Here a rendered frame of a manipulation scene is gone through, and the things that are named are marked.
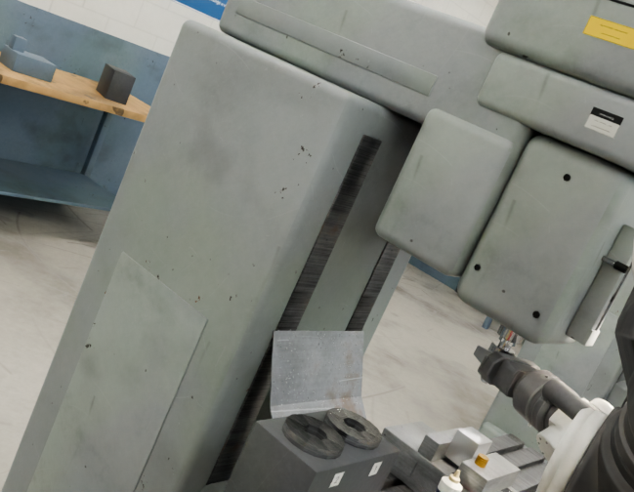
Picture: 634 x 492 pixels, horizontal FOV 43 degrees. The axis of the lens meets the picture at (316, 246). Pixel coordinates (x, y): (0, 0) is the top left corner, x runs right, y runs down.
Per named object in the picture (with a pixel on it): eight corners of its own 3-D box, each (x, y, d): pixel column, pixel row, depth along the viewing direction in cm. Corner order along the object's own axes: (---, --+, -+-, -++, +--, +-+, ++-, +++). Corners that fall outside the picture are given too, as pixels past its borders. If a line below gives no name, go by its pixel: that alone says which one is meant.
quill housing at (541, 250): (580, 348, 146) (666, 189, 140) (537, 350, 130) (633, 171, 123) (494, 299, 157) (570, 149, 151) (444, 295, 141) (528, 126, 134)
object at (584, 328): (592, 346, 137) (652, 236, 133) (584, 347, 134) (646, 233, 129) (571, 334, 139) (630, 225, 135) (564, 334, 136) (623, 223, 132)
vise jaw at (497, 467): (512, 486, 157) (521, 470, 156) (478, 499, 145) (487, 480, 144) (486, 468, 161) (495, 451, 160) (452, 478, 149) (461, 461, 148)
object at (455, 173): (505, 286, 158) (567, 165, 153) (447, 279, 139) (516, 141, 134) (431, 243, 169) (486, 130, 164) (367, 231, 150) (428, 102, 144)
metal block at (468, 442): (479, 467, 157) (492, 441, 156) (465, 471, 152) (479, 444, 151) (458, 451, 160) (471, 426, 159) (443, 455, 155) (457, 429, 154)
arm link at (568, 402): (574, 410, 135) (622, 449, 126) (523, 442, 133) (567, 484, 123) (564, 360, 130) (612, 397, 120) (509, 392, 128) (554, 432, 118)
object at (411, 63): (555, 184, 153) (605, 86, 149) (507, 163, 135) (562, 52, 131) (275, 56, 198) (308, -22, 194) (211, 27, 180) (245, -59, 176)
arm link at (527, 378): (543, 354, 144) (587, 389, 134) (519, 399, 146) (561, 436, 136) (492, 339, 138) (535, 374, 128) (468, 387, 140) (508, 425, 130)
